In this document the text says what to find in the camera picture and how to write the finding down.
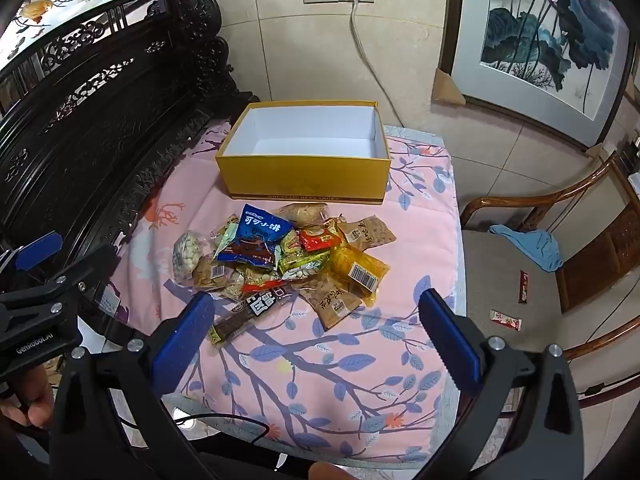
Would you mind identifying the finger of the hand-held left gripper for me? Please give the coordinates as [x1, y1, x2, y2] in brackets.
[0, 231, 64, 282]
[30, 245, 123, 308]

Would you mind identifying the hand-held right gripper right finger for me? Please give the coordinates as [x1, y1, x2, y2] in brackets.
[418, 287, 588, 480]

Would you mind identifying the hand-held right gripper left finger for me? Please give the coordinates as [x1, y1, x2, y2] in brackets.
[47, 291, 217, 480]

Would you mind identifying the mint green snack packet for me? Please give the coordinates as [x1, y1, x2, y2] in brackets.
[215, 220, 241, 261]

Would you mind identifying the bread bun packet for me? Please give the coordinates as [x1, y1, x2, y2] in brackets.
[277, 201, 333, 228]

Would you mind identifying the yellow cardboard box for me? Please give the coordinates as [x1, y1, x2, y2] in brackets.
[215, 101, 392, 205]

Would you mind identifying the person's left hand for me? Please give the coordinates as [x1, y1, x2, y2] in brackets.
[0, 365, 57, 432]

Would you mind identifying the person's right hand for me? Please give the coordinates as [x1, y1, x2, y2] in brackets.
[309, 461, 352, 480]

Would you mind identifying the red white stick packet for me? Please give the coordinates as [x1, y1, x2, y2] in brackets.
[490, 309, 523, 332]

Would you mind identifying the brown fried snack packet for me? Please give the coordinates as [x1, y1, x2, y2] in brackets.
[192, 255, 236, 293]

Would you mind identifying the beige seat cushion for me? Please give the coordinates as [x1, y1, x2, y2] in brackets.
[460, 230, 588, 361]

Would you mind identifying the black white long packet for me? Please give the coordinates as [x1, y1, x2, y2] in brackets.
[207, 285, 296, 350]

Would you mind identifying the white balls snack packet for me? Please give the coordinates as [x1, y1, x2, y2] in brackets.
[172, 230, 208, 288]

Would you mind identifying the pink floral blanket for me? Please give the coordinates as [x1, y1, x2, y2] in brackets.
[97, 125, 463, 466]

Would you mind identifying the yellow clear snack packet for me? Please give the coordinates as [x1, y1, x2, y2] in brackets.
[322, 244, 391, 307]

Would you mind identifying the tan snack packet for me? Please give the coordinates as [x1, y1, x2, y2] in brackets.
[300, 280, 363, 332]
[340, 215, 397, 252]

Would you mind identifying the blue cloth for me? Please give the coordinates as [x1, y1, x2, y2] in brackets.
[489, 224, 565, 273]

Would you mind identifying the blue snack packet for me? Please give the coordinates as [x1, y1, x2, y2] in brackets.
[217, 203, 294, 267]

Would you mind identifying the dark carved wooden bench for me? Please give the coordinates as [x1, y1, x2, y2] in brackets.
[0, 0, 261, 281]

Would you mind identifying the yellow green snack packet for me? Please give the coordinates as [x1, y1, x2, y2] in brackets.
[277, 232, 332, 281]

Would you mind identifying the red biscuit packet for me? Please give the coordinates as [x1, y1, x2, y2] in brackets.
[299, 226, 343, 252]

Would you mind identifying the wooden chair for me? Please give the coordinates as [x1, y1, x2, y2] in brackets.
[459, 152, 640, 396]

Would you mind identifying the cardboard corner protector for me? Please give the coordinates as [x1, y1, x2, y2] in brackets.
[432, 67, 467, 107]

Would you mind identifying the framed lotus painting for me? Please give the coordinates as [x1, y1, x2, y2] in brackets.
[437, 0, 640, 153]

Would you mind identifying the black cable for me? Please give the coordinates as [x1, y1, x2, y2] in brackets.
[170, 407, 273, 441]

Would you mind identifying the grey power cable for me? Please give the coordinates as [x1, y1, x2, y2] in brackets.
[348, 0, 407, 128]

